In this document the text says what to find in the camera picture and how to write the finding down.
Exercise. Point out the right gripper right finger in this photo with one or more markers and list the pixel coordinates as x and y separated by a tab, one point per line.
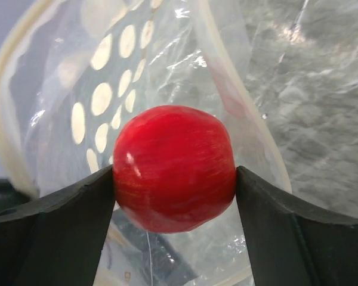
291	241

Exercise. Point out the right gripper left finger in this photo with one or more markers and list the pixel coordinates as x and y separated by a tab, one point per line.
56	239

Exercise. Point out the red apple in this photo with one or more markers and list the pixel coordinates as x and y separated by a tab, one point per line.
173	169

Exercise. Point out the clear dotted zip bag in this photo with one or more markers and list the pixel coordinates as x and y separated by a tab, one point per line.
73	73

